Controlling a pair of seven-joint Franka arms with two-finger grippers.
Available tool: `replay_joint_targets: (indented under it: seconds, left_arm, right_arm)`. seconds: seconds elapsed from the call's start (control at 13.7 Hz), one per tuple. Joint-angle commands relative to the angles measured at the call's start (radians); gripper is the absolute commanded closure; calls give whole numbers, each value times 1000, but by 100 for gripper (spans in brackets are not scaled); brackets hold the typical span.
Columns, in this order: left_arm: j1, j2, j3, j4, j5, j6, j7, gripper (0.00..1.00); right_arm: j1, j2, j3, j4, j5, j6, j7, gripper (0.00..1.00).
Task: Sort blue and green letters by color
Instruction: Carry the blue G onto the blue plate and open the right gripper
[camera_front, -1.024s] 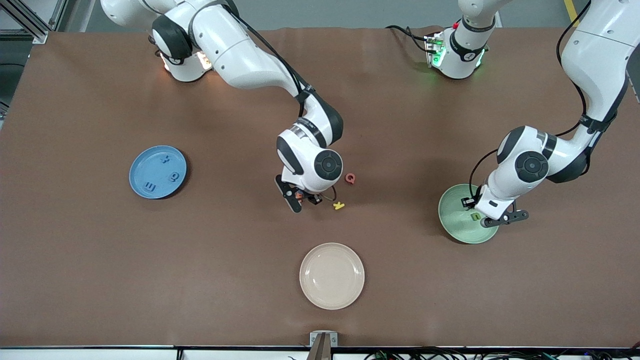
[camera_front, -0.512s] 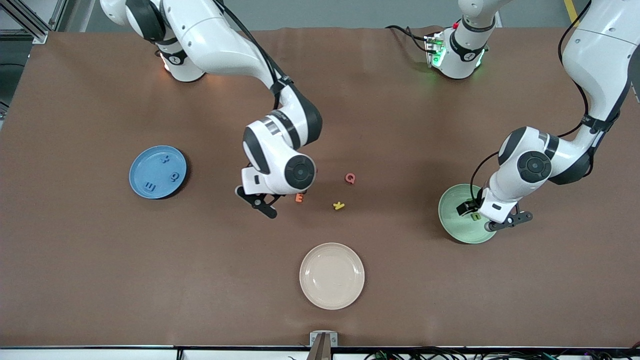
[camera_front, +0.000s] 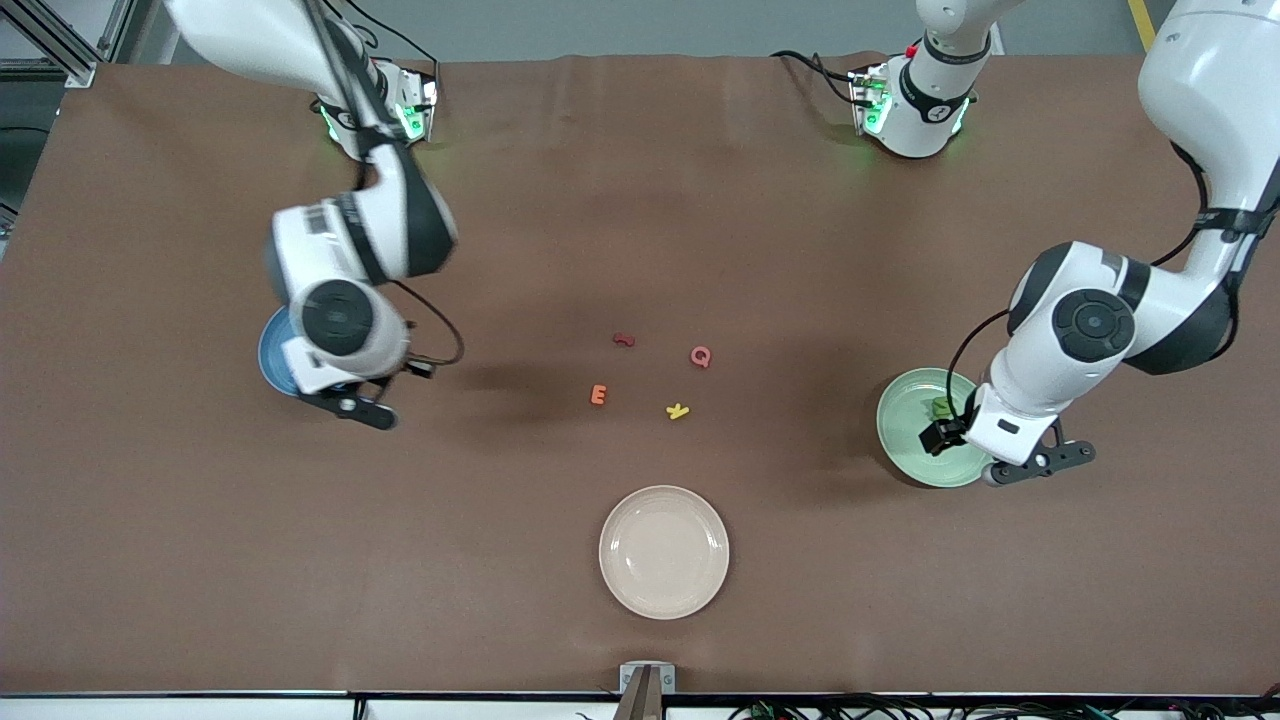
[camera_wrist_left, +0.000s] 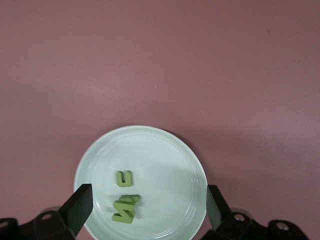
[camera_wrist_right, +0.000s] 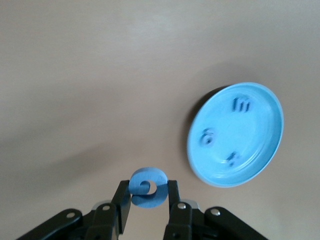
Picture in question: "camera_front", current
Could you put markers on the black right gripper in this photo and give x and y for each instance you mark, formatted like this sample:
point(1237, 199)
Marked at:
point(419, 371)

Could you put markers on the blue round plate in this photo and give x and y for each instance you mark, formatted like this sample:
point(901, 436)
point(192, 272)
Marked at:
point(275, 360)

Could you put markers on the aluminium extrusion frame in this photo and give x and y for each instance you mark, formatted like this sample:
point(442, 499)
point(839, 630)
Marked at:
point(75, 70)

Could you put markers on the yellow floor tape strip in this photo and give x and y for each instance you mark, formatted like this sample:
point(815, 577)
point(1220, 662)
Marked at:
point(1138, 20)

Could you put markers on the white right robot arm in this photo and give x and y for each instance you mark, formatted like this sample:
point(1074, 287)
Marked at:
point(250, 40)

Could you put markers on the yellow foam letter K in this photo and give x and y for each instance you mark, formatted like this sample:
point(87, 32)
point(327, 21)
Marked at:
point(677, 412)

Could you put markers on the green foam letter B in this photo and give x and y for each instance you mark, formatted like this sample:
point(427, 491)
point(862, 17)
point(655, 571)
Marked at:
point(940, 407)

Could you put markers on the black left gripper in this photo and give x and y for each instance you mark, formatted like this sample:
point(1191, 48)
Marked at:
point(946, 432)

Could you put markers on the grey metal camera bracket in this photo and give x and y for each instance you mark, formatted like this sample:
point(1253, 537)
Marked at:
point(628, 676)

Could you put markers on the pink foam letter Q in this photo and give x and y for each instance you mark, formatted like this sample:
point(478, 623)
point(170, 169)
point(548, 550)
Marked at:
point(701, 356)

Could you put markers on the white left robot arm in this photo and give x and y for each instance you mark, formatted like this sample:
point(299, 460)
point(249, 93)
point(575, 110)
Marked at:
point(1220, 80)

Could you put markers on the brown table cover sheet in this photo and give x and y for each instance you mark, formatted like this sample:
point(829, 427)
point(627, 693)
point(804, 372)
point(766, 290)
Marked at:
point(300, 560)

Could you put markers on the green round plate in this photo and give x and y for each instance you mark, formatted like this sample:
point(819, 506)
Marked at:
point(900, 430)

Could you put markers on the beige round plate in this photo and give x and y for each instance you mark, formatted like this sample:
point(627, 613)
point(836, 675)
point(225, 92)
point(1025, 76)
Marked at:
point(664, 552)

